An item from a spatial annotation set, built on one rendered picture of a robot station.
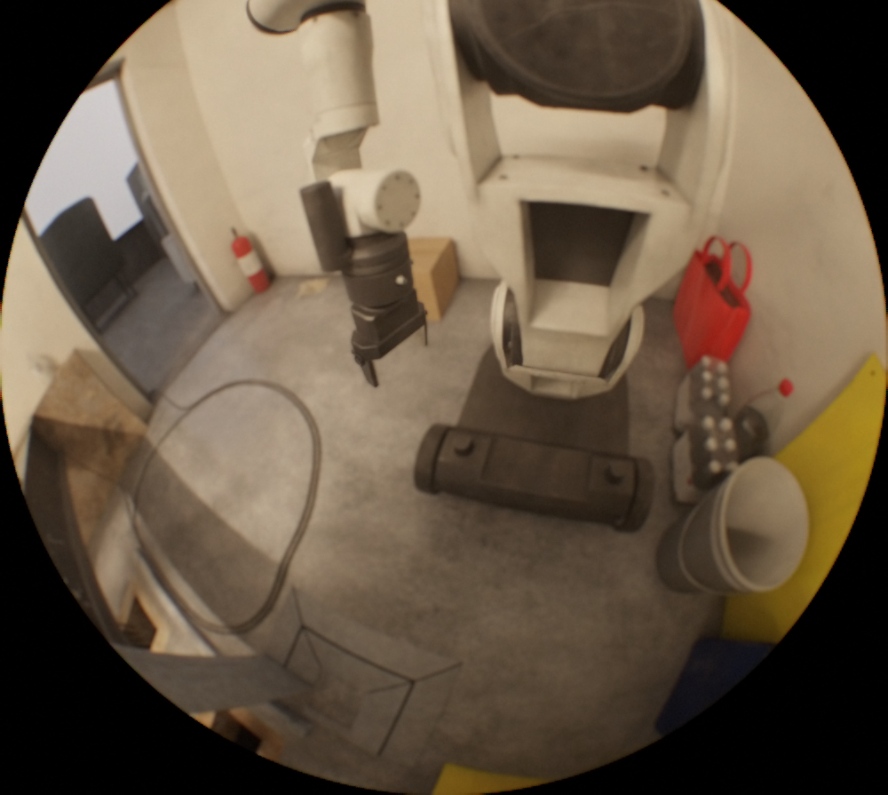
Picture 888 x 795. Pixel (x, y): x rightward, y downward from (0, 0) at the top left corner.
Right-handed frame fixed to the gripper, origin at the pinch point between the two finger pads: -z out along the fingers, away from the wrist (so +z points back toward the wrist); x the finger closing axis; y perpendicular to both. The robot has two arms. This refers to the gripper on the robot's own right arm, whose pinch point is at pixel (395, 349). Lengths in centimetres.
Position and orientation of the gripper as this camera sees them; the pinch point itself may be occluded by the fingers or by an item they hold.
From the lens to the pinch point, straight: 46.5
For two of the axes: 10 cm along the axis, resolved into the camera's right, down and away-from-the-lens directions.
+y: 7.6, 4.0, -5.0
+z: -0.7, -7.2, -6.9
